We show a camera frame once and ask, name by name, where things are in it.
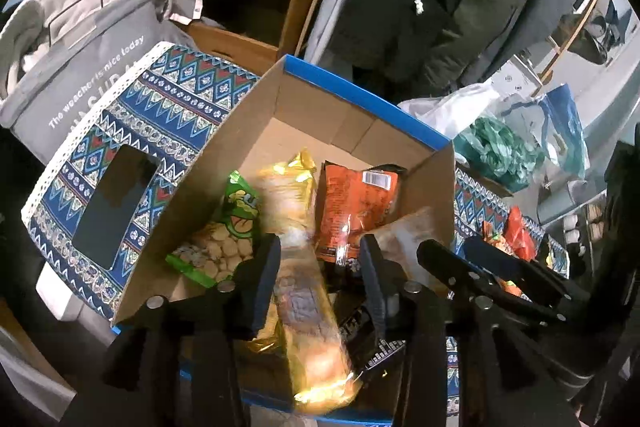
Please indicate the grey fabric laundry bag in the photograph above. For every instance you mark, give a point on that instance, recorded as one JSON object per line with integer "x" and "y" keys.
{"x": 75, "y": 77}

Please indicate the white cardboard box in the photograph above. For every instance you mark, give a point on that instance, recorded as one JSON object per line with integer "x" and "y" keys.
{"x": 515, "y": 79}

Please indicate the orange and green snack packet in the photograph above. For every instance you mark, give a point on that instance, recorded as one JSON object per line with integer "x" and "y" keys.
{"x": 498, "y": 239}

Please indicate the black flat device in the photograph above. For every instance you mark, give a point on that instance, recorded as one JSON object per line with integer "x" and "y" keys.
{"x": 115, "y": 207}

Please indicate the long yellow snack packet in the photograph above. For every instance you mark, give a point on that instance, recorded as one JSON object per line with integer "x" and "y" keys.
{"x": 305, "y": 317}

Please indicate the red snack packet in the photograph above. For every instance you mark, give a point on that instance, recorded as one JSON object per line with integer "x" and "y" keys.
{"x": 517, "y": 232}

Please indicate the blue plastic bag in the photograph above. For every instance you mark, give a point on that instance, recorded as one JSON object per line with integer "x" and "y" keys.
{"x": 565, "y": 127}

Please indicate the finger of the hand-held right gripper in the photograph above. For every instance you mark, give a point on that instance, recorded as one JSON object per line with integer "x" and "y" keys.
{"x": 525, "y": 277}
{"x": 450, "y": 267}

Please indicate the blue patterned tablecloth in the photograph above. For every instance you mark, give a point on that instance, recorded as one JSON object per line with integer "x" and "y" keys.
{"x": 165, "y": 107}

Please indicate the grey shoe rack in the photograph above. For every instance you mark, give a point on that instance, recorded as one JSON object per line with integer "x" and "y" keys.
{"x": 580, "y": 217}

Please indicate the blue-edged cardboard box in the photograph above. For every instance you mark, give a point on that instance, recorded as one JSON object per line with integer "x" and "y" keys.
{"x": 320, "y": 117}

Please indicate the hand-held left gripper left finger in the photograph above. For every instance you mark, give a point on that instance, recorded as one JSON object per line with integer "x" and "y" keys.
{"x": 262, "y": 287}

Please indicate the wooden ladder shelf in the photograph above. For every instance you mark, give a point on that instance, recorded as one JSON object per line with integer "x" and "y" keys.
{"x": 565, "y": 42}

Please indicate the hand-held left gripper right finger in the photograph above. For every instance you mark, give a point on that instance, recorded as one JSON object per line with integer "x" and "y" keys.
{"x": 380, "y": 287}

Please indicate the teal plastic bags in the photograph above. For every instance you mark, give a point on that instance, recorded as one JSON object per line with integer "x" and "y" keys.
{"x": 500, "y": 152}

